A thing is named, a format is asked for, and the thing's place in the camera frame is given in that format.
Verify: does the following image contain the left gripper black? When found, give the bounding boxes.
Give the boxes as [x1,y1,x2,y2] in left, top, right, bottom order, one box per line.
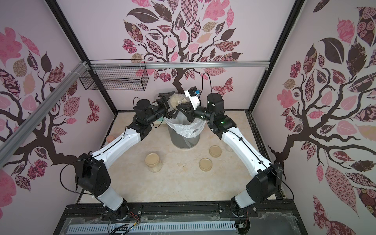
[147,91,180,124]

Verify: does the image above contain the glass jar tan lid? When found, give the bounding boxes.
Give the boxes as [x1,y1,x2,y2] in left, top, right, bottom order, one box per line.
[167,94,191,110]
[145,153,162,173]

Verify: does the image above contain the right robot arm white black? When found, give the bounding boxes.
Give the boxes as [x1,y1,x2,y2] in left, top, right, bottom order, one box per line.
[171,93,284,213]

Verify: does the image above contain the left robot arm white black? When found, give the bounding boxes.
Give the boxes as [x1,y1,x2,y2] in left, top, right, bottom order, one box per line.
[71,92,177,220]

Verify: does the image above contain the mint green toaster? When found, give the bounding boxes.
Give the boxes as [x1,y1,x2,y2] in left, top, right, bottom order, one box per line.
[153,115,164,126]

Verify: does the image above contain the white trash bag liner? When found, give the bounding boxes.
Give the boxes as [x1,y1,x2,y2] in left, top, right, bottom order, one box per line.
[164,114,206,138]

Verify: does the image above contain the grey trash bin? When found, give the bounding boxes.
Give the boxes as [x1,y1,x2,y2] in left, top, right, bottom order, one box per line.
[168,128,200,149]

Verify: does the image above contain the small jar pink lid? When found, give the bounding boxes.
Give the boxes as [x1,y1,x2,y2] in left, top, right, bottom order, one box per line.
[106,135,116,143]

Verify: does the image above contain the aluminium rail back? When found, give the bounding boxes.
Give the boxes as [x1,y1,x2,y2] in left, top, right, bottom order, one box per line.
[91,61,270,69]

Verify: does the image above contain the aluminium rail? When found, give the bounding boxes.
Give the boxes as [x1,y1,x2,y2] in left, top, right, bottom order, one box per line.
[91,61,270,69]
[1,61,89,165]

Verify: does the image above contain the black wire basket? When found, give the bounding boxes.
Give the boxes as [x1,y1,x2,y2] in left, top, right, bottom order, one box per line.
[79,59,149,91]

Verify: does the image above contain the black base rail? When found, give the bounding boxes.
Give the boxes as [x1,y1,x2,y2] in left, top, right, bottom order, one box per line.
[54,200,307,235]

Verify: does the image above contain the white slotted cable duct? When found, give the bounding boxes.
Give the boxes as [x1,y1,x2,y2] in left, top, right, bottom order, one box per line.
[65,221,237,235]

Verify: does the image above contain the aluminium rail left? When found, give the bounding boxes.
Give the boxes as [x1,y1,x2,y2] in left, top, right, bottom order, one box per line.
[1,61,89,165]

